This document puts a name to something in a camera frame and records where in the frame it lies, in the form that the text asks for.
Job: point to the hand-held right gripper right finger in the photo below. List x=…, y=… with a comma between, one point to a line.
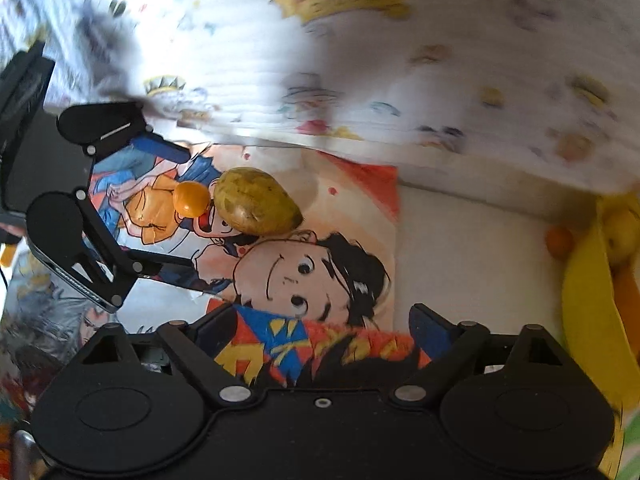
x=431, y=331

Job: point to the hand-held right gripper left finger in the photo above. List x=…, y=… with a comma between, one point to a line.
x=216, y=331

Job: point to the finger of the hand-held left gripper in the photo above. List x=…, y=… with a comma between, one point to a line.
x=160, y=265
x=160, y=146

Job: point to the small orange fruit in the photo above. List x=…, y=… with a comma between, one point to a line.
x=191, y=199

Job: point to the green yellow mango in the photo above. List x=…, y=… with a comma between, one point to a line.
x=255, y=202

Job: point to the yellow plastic bowl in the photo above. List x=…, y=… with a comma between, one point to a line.
x=592, y=320

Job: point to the colourful comic printed mat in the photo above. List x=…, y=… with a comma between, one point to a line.
x=310, y=270

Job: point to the tiny orange fruit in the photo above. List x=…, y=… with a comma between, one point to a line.
x=559, y=242

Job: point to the pale yellow fruit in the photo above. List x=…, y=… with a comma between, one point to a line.
x=622, y=235

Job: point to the metal bar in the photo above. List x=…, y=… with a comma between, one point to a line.
x=22, y=455

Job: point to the white cartoon printed blanket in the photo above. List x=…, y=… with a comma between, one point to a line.
x=375, y=60

